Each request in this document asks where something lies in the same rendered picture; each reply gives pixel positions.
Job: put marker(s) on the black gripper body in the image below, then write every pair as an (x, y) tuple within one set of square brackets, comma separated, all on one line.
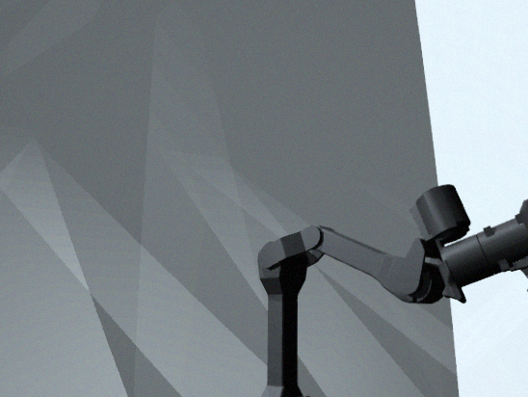
[(507, 242)]

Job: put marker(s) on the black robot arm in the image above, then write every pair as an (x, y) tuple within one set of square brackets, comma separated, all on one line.
[(441, 218)]

